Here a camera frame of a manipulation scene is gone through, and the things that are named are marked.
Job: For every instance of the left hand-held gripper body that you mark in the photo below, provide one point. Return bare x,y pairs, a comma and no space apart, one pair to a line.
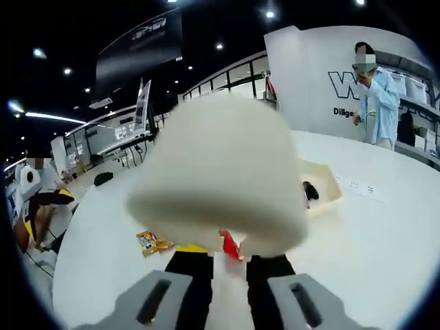
34,185

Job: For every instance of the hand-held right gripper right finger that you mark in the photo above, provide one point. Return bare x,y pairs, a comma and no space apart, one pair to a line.
268,295

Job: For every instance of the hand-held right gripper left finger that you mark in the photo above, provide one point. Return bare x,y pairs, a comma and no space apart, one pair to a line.
185,292

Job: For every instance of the orange food snack packet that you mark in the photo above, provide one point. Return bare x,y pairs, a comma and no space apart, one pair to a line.
165,244

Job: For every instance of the orange blue-print food packet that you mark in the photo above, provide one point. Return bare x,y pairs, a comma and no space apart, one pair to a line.
147,244

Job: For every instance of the red-brown food biscuit packet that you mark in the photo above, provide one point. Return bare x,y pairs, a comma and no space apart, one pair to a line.
232,245

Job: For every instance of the black food snack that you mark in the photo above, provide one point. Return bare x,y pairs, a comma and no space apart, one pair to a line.
311,192

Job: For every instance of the cream paper container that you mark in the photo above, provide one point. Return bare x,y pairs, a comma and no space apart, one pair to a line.
326,185

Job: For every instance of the black pouch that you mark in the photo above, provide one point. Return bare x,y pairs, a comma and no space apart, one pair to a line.
103,178

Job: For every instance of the ceiling light strip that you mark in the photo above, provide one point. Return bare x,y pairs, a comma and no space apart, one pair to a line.
55,118

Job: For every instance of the long white desk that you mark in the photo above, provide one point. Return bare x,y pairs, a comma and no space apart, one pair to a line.
120,142

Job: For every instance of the ceiling air conditioner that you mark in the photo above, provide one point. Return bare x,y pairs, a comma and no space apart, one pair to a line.
100,103

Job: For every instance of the large display screen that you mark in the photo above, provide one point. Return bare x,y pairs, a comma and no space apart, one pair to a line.
142,106

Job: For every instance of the table power socket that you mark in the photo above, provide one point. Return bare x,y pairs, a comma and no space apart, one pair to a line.
361,187

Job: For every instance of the black ceiling banner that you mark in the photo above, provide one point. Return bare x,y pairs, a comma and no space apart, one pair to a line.
141,48

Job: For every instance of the hanging bag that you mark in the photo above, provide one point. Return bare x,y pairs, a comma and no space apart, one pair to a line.
271,87

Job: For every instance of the black hanging jacket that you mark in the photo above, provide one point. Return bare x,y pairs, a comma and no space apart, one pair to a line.
405,129

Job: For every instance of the grey metal storage shelf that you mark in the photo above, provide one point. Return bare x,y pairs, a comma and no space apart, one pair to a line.
419,103

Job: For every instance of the row of white storage bins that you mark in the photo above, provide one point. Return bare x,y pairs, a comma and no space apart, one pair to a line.
416,87

